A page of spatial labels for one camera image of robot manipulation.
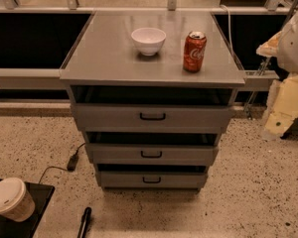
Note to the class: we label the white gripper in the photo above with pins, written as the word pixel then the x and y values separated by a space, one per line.
pixel 294 47

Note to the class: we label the grey top drawer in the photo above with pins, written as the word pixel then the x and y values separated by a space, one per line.
pixel 150 118

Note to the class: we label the grey drawer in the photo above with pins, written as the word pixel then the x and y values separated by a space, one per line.
pixel 172 155
pixel 150 118
pixel 152 180

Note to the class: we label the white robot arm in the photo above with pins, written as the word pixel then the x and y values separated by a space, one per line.
pixel 287 59

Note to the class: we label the grey drawer cabinet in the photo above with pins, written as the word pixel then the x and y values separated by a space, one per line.
pixel 151 92

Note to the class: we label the grey bottom drawer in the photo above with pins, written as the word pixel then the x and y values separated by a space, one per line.
pixel 152 180

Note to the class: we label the grey middle drawer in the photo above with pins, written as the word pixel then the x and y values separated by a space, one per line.
pixel 172 155

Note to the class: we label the red cola can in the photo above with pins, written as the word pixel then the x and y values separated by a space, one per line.
pixel 194 51

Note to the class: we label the white bowl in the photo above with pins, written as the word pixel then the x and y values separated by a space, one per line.
pixel 148 41

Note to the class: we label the black pen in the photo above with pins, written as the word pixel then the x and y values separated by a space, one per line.
pixel 85 219

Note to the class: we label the paper coffee cup with lid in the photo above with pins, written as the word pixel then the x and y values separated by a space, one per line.
pixel 16 203

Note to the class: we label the black tray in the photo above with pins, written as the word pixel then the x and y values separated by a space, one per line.
pixel 26 229

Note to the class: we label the metal rail frame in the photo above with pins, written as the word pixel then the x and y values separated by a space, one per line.
pixel 29 78

